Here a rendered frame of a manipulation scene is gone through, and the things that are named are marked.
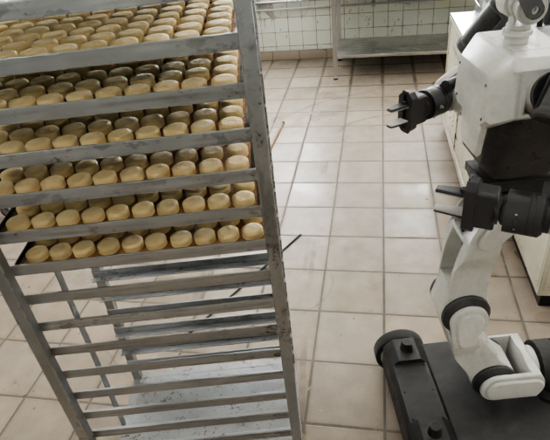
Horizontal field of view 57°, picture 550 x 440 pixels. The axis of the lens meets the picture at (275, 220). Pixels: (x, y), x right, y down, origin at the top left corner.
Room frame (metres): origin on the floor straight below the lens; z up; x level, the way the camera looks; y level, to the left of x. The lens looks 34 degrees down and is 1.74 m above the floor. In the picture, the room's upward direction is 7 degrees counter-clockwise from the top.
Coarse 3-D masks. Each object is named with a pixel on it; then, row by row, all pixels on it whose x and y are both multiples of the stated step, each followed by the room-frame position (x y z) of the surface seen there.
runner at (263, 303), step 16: (224, 304) 0.93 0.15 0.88; (240, 304) 0.93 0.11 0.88; (256, 304) 0.93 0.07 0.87; (272, 304) 0.93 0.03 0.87; (64, 320) 0.94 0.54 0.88; (80, 320) 0.93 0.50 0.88; (96, 320) 0.93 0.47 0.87; (112, 320) 0.93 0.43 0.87; (128, 320) 0.93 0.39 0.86; (144, 320) 0.93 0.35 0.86
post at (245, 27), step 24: (240, 0) 0.90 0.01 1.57; (240, 24) 0.90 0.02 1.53; (240, 48) 0.90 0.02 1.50; (264, 120) 0.89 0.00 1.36; (264, 144) 0.90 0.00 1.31; (264, 168) 0.90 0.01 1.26; (264, 192) 0.90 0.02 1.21; (264, 216) 0.90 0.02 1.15; (288, 336) 0.89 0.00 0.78; (288, 360) 0.90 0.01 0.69; (288, 384) 0.90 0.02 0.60; (288, 408) 0.90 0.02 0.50
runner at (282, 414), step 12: (180, 420) 0.96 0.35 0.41; (192, 420) 0.95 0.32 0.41; (204, 420) 0.93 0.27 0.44; (216, 420) 0.93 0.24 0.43; (228, 420) 0.93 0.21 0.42; (240, 420) 0.93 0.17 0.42; (252, 420) 0.93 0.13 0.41; (264, 420) 0.93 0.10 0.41; (96, 432) 0.94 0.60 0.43; (108, 432) 0.94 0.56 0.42; (120, 432) 0.94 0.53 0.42; (132, 432) 0.93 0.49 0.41
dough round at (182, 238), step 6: (174, 234) 0.99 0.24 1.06; (180, 234) 0.99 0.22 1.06; (186, 234) 0.99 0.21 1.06; (174, 240) 0.97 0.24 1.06; (180, 240) 0.96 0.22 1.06; (186, 240) 0.96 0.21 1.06; (192, 240) 0.98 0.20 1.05; (174, 246) 0.96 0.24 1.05; (180, 246) 0.96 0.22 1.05; (186, 246) 0.96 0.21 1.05
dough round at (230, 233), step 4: (220, 228) 1.00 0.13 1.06; (224, 228) 0.99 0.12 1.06; (228, 228) 0.99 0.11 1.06; (232, 228) 0.99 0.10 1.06; (236, 228) 0.99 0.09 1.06; (220, 232) 0.98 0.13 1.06; (224, 232) 0.98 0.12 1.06; (228, 232) 0.97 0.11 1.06; (232, 232) 0.97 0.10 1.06; (236, 232) 0.97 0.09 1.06; (220, 236) 0.97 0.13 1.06; (224, 236) 0.96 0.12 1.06; (228, 236) 0.96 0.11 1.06; (232, 236) 0.96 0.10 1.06; (236, 236) 0.96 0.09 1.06; (220, 240) 0.97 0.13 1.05; (224, 240) 0.96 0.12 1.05; (228, 240) 0.96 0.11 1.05; (232, 240) 0.96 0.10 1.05; (236, 240) 0.96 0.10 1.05
